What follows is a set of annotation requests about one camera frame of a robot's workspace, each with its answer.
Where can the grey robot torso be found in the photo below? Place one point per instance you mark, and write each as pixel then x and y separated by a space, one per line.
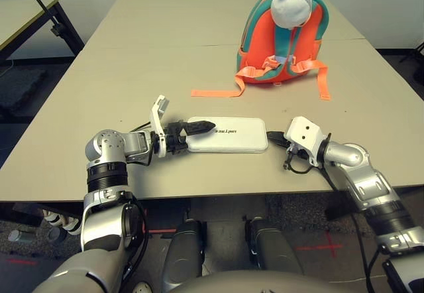
pixel 265 283

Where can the light blue plush head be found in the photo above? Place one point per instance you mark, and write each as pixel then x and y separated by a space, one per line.
pixel 289 8

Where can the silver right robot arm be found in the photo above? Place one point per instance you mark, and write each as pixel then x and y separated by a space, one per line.
pixel 364 180

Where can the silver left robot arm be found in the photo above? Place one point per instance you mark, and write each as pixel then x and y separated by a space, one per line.
pixel 106 147

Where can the grey robot leg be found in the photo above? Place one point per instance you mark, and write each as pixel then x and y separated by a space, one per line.
pixel 185 250
pixel 271 246

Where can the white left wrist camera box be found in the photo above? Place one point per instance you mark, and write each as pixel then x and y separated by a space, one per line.
pixel 155 120

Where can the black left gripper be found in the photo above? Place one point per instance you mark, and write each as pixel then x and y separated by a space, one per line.
pixel 174 140

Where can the thin black pole with clamp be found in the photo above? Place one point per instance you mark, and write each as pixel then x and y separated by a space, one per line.
pixel 43 6

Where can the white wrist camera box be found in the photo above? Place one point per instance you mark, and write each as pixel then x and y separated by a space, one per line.
pixel 304 134
pixel 155 120

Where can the dark grey foam mat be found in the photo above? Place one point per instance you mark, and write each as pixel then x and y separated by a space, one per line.
pixel 20 87

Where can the orange and teal backpack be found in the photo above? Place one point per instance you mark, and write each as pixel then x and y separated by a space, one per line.
pixel 258 41

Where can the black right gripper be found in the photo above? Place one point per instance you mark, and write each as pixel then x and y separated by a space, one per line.
pixel 293 150

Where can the white pencil case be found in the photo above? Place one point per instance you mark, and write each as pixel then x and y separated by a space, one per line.
pixel 238 140

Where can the black framed side table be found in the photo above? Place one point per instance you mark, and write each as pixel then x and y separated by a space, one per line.
pixel 63 21

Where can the white perforated shoe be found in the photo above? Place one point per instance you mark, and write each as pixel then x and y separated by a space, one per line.
pixel 143 287

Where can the grey robot left leg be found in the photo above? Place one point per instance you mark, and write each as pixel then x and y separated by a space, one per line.
pixel 185 250

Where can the grey robot right leg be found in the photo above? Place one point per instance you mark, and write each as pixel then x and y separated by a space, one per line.
pixel 271 246

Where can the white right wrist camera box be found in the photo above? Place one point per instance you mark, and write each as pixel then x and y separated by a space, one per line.
pixel 304 134

